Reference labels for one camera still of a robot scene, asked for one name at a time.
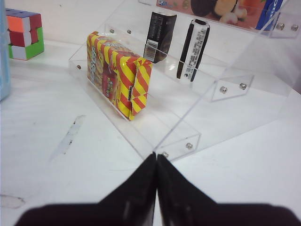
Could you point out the small black box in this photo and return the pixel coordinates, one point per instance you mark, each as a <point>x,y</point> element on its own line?
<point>159,36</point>

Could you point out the clear acrylic right shelf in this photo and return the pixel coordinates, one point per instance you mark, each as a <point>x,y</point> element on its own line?
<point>243,82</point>

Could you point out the light blue plastic basket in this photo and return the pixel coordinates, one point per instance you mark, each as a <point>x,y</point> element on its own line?
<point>5,80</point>

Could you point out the colourful Rubik's cube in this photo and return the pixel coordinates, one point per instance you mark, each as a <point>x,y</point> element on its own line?
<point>25,34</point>

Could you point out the black white tissue pack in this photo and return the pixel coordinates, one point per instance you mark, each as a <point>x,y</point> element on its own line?
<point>193,49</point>

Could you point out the red yellow striped snack pack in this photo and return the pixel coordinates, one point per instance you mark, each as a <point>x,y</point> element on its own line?
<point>118,73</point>

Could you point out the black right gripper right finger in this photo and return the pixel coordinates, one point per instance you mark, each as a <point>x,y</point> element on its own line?
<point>183,204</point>

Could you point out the pink blue Oreo box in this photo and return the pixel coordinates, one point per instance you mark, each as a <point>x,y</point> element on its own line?
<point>248,14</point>

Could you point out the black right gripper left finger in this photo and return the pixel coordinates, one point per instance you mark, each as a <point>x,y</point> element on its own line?
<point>130,204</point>

